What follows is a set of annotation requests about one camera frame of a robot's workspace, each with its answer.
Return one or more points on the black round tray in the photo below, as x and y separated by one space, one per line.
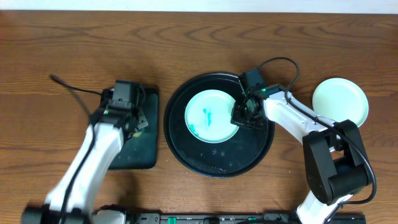
233 157

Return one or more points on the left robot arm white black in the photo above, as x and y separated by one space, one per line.
110 131

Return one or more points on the mint plate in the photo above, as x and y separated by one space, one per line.
208 116
341 99

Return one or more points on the green yellow sponge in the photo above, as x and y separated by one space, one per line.
137 134

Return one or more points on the black rectangular tray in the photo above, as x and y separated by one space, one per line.
141 153

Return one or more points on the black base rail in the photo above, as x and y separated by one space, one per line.
236 218

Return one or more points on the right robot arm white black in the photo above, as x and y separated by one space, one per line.
336 163

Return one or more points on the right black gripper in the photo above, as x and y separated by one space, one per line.
236 117

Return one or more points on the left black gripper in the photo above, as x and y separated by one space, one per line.
134 121

